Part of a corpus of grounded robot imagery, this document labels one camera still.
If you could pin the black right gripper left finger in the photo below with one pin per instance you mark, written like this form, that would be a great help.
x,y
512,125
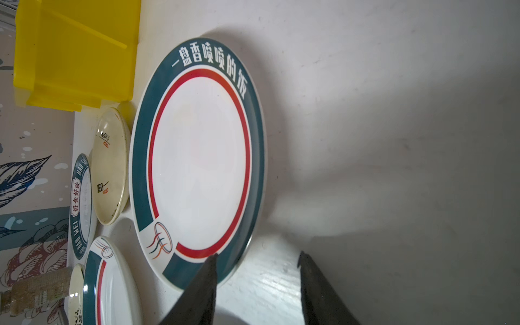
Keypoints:
x,y
197,303

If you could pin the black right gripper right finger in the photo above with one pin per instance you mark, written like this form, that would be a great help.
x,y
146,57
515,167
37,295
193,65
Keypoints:
x,y
320,302

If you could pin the yellow plastic bin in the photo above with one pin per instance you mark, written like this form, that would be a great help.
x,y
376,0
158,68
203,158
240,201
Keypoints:
x,y
71,54

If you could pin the large green red rimmed plate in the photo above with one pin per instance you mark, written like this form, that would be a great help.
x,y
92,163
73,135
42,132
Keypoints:
x,y
110,294

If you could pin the cream plate with dark spot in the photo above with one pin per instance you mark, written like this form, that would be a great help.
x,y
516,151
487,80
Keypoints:
x,y
75,303

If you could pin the dark green lettered rim plate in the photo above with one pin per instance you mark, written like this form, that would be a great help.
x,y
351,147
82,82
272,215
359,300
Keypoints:
x,y
83,221

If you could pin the small cream patterned plate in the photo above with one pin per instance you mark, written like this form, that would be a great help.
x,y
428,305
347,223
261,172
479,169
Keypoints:
x,y
109,163

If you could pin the spice jar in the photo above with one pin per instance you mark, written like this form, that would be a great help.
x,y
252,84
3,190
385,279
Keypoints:
x,y
35,292

